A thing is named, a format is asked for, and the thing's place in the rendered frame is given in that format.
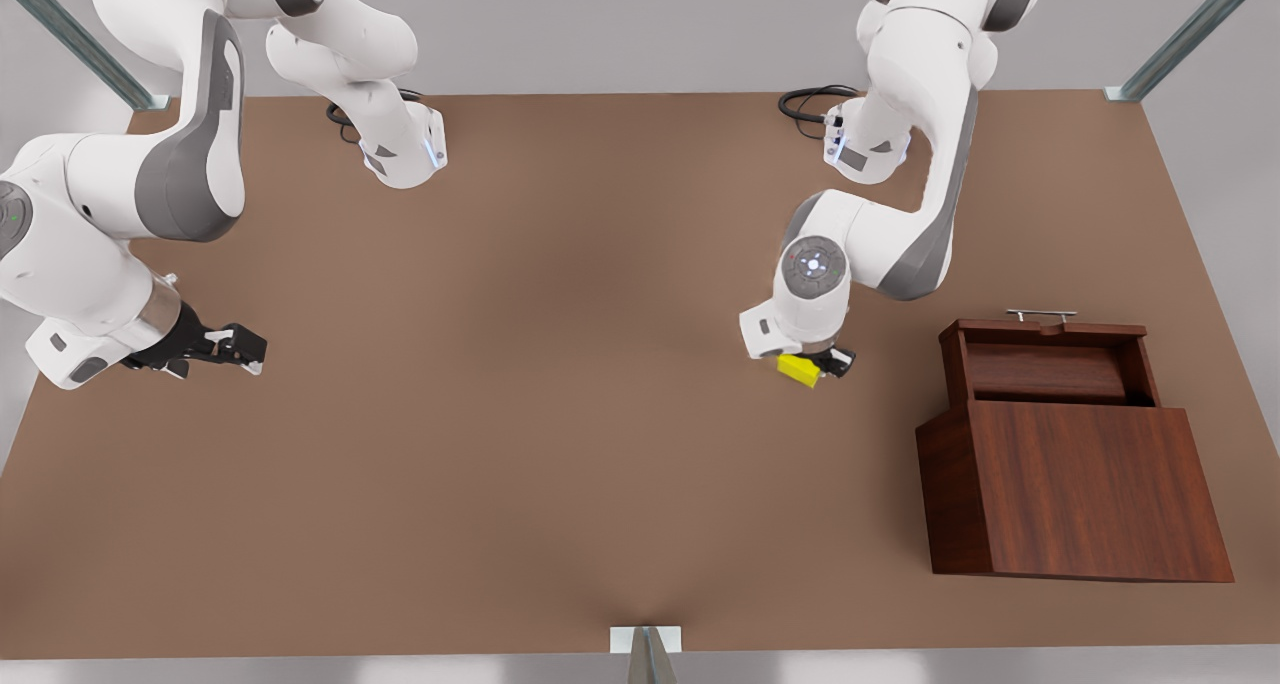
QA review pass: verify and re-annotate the black cable loop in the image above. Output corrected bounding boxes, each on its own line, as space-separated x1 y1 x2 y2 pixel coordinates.
778 84 863 141
326 88 424 146

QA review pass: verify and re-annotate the wooden drawer with silver handle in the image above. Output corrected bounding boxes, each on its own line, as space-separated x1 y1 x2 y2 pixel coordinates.
939 308 1162 409

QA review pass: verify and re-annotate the silver frame post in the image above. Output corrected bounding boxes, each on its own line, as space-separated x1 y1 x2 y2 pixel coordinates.
0 0 170 112
1104 0 1280 103
610 625 683 684

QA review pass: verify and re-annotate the dark wooden cabinet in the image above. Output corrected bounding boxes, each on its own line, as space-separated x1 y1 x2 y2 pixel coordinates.
915 400 1235 584

